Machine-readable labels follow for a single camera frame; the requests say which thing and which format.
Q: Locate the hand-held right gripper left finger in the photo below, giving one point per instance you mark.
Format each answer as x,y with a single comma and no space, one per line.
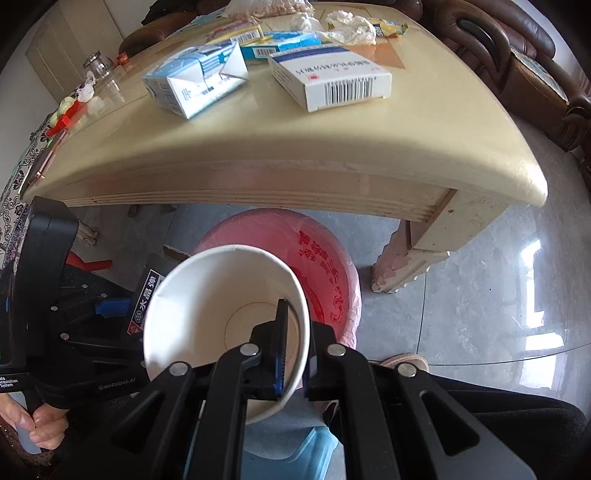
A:
282,355

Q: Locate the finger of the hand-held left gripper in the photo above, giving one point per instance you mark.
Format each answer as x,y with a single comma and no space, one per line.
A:
101,348
111,308

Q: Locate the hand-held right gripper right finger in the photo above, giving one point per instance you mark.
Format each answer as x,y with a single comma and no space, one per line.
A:
321,374

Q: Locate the black cardboard box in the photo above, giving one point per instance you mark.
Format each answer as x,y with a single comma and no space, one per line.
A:
150,300

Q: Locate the white paper cup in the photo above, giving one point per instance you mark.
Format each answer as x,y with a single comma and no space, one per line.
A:
207,300

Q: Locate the pink trash bag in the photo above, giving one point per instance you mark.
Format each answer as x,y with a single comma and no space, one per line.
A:
277,235

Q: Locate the blue cartoon medicine box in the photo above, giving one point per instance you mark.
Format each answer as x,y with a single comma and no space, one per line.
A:
295,41

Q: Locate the person's left hand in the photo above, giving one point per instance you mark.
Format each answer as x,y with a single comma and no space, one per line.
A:
46,424

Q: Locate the red bag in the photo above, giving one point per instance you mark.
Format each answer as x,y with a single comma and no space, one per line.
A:
90,264

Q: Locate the patterned floral cloth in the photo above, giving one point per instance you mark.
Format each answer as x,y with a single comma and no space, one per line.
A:
14,207

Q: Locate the blue plastic stool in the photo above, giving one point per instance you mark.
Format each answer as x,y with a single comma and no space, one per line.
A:
286,452

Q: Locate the pink shoe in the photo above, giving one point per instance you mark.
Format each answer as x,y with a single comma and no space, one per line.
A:
406,361

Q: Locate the red plastic clips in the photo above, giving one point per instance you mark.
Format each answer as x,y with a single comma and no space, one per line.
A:
62,123

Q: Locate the small white paper wad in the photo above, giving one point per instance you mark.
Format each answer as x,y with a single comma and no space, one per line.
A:
87,90

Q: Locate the glass jar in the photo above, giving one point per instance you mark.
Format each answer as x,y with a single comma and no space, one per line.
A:
96,64

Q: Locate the beige coffee table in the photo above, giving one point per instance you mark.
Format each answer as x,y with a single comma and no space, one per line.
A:
277,152

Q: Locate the cream door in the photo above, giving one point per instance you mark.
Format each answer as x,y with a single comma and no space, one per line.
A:
60,50

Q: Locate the person's right leg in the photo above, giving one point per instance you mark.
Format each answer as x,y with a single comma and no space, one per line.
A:
531,415

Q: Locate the small red packet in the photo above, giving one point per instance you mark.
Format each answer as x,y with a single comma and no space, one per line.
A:
121,59

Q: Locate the opened blue white carton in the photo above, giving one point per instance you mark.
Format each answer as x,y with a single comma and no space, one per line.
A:
184,94

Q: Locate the dark cloth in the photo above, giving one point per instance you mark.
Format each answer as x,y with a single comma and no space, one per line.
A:
161,11

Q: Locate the white barcode medicine box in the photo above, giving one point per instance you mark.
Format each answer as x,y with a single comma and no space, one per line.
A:
341,78

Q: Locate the yellow medicine box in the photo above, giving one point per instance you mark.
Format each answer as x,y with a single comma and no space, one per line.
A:
240,33

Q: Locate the small crumpled white tissue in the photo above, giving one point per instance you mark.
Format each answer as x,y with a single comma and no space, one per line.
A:
302,21

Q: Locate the large crumpled white tissue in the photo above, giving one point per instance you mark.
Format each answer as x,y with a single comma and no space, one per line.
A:
351,26

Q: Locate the clear bag of peanuts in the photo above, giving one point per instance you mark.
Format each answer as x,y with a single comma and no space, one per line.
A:
272,7

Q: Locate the yellow snack wrapper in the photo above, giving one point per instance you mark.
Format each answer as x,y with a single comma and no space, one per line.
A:
392,28

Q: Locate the floral armrest cover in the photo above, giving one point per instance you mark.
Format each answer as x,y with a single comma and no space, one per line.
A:
540,76

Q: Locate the brown leather armchair sofa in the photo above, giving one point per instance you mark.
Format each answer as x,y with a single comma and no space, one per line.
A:
531,37

